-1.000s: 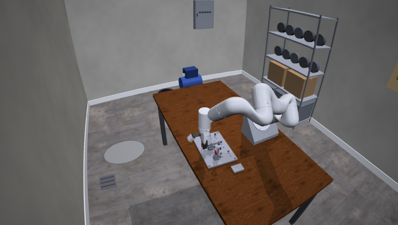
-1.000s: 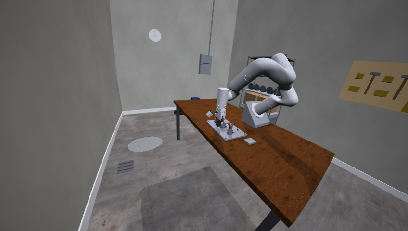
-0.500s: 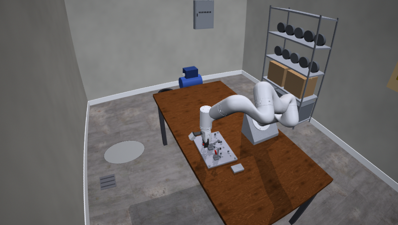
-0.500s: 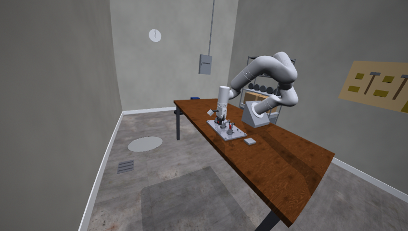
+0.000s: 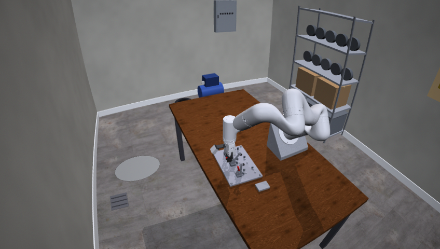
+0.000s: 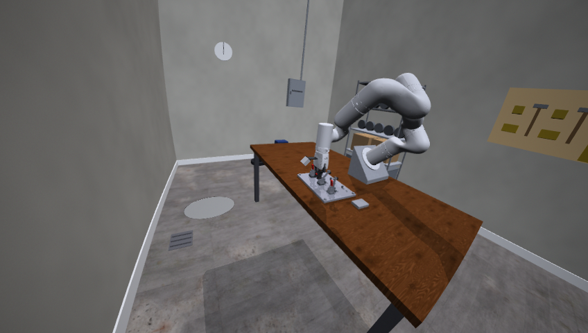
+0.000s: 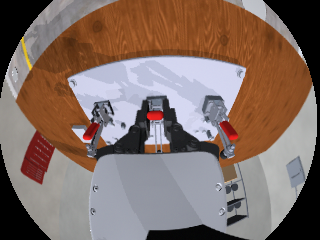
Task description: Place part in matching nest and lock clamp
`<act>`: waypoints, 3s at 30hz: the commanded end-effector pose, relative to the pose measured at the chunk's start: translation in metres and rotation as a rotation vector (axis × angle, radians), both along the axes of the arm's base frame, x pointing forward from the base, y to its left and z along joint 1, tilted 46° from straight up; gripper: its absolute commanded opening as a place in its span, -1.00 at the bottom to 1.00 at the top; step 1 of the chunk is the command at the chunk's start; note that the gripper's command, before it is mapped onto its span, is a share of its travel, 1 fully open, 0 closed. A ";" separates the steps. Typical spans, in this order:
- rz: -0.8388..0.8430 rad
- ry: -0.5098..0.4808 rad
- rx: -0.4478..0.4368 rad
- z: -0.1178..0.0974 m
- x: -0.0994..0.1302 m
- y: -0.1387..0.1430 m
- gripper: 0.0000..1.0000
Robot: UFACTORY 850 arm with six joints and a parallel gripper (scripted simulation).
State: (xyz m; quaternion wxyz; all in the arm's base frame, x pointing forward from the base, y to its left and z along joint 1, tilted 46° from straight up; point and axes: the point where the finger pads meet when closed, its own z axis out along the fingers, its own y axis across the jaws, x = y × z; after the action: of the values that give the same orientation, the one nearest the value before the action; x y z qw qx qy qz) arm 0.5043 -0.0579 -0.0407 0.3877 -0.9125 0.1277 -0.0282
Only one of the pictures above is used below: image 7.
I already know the grey toggle clamp with red handle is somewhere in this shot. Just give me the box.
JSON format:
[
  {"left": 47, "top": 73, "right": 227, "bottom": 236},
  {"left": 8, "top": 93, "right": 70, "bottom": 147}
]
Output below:
[{"left": 202, "top": 95, "right": 238, "bottom": 159}]

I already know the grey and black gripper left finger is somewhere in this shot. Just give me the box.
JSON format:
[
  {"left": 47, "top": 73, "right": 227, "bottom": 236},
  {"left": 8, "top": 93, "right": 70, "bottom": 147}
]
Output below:
[{"left": 96, "top": 100, "right": 150, "bottom": 161}]

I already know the black toggle clamp with red handle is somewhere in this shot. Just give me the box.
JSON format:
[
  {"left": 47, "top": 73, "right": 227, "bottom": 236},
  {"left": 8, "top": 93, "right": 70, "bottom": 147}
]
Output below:
[{"left": 83, "top": 100, "right": 115, "bottom": 158}]

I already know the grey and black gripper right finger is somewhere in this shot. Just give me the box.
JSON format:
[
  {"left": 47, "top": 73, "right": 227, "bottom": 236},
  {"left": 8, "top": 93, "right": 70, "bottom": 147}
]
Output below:
[{"left": 163, "top": 99, "right": 220, "bottom": 161}]

